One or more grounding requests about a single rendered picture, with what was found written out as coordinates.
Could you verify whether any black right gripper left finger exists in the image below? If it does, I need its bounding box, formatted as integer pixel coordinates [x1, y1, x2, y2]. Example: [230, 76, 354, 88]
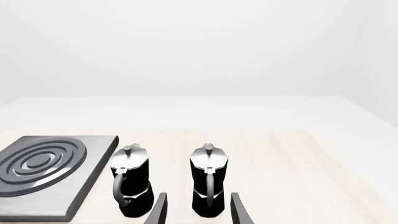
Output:
[143, 192, 169, 224]

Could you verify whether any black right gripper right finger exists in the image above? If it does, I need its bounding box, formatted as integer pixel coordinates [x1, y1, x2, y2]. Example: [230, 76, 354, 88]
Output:
[230, 192, 256, 224]

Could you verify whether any flat black stove plate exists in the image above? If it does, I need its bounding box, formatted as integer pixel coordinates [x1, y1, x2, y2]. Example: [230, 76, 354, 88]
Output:
[0, 134, 119, 222]

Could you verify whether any black moka pot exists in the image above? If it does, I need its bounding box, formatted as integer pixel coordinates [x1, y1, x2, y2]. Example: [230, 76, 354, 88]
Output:
[109, 143, 155, 218]
[189, 142, 229, 218]

